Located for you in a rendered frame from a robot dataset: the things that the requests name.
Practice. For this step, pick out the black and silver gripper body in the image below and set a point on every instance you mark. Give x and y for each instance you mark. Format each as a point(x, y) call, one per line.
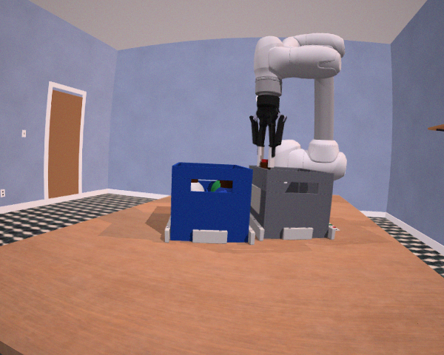
point(268, 103)

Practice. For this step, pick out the grey divided crate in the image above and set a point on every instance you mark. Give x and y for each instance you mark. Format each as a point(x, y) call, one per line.
point(276, 209)

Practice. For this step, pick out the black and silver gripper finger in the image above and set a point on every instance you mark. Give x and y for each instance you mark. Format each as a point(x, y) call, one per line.
point(258, 137)
point(274, 137)

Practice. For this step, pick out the blue plastic bottle crate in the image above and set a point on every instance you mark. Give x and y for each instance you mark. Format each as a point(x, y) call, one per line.
point(224, 211)

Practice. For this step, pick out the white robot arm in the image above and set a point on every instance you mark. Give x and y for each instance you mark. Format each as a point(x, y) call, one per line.
point(273, 62)

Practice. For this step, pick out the green bottle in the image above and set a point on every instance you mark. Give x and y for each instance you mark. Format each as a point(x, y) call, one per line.
point(217, 186)
point(214, 184)

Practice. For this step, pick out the red bottle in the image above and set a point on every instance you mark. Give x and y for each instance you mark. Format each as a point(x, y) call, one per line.
point(264, 164)

